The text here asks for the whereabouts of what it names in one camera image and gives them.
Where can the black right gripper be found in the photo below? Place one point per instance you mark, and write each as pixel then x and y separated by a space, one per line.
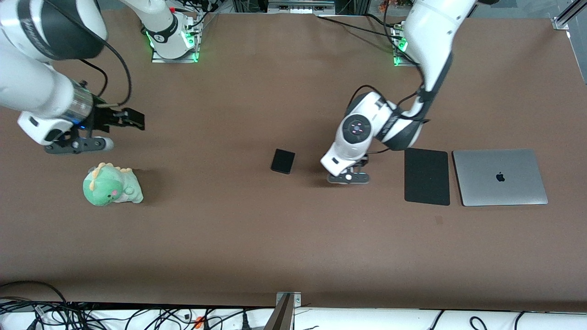
pixel 102 117

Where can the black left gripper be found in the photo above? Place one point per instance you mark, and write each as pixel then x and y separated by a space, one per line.
pixel 363 161

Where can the small black square case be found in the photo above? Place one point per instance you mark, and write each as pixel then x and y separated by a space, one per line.
pixel 283 161

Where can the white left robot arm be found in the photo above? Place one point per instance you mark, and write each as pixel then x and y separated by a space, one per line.
pixel 431 32

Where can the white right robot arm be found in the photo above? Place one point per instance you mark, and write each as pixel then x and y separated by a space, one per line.
pixel 36 87

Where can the black mouse pad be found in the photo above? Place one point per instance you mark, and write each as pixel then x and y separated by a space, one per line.
pixel 426 176

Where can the green dinosaur plush toy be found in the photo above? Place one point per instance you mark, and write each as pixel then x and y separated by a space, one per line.
pixel 110 185

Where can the silver grey laptop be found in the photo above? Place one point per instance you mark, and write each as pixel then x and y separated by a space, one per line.
pixel 500 176

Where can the silver metal box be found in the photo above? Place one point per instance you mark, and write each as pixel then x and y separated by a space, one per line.
pixel 300 6

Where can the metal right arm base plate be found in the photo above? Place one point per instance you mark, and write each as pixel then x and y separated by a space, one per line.
pixel 174 59

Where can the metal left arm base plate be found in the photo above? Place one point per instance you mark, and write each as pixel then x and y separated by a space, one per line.
pixel 398 60

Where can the aluminium profile rail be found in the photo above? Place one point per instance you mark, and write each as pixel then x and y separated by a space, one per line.
pixel 568 16

